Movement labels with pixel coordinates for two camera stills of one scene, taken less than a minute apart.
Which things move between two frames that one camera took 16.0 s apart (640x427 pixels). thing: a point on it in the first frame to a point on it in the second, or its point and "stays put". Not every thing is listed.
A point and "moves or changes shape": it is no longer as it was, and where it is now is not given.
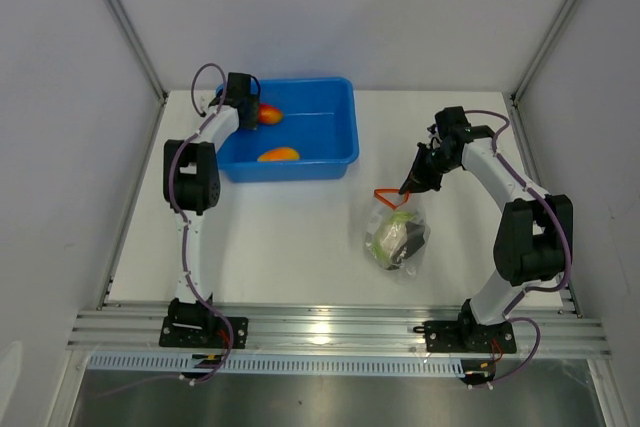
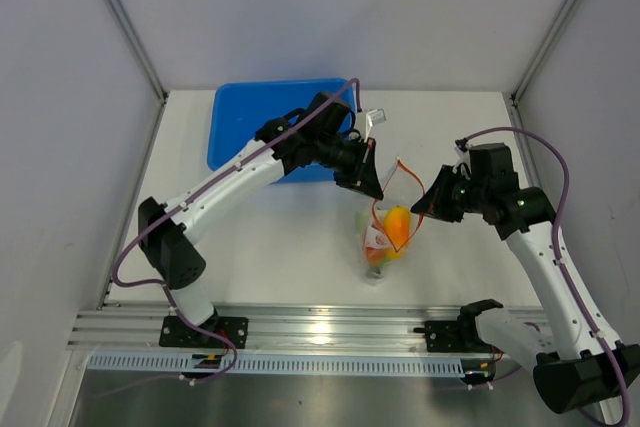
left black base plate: (204, 332) stays put
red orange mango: (269, 114) to (375, 255)
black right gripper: (418, 180) to (435, 198)
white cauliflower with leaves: (392, 236) to (360, 223)
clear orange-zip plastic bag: (399, 236) moves or changes shape
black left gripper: (253, 102) to (368, 182)
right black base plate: (467, 337) stays put
